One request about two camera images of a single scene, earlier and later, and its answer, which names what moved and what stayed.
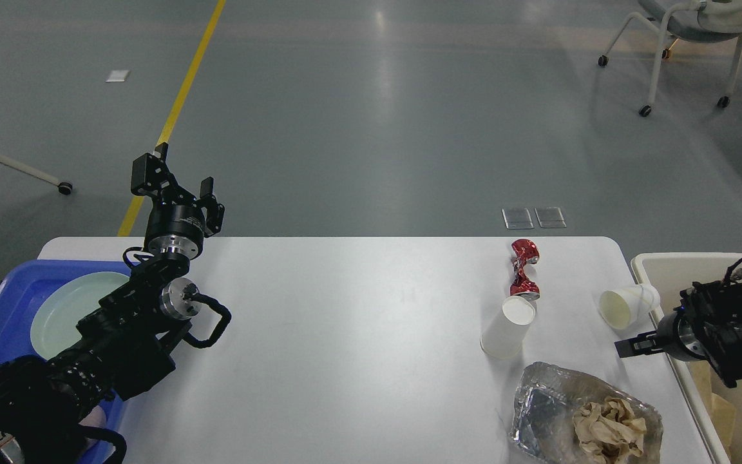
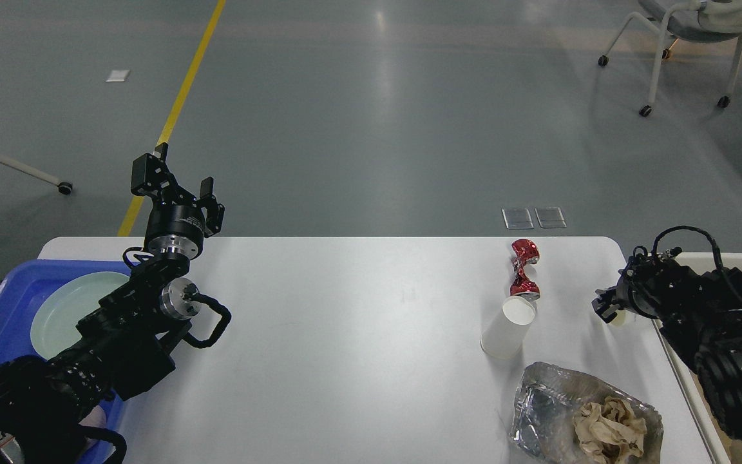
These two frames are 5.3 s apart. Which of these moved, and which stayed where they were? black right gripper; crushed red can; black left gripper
Moved: black right gripper
Stayed: black left gripper; crushed red can
